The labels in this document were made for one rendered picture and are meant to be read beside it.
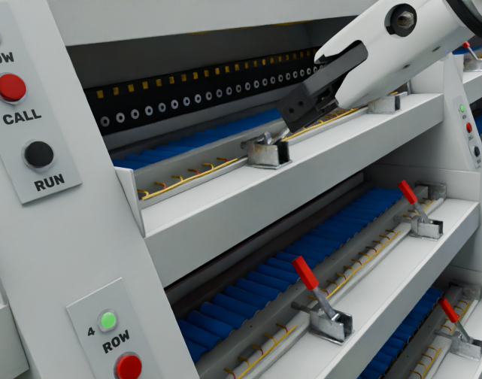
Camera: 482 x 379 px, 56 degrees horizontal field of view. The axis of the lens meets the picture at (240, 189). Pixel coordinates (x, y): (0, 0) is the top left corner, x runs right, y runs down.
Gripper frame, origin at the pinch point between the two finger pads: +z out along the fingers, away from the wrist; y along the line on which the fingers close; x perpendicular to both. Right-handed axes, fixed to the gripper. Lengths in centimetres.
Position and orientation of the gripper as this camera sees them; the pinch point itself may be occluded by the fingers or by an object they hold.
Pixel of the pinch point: (306, 105)
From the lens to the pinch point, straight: 42.2
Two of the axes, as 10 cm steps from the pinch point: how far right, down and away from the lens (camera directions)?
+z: -5.9, 3.7, 7.2
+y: 6.5, -3.2, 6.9
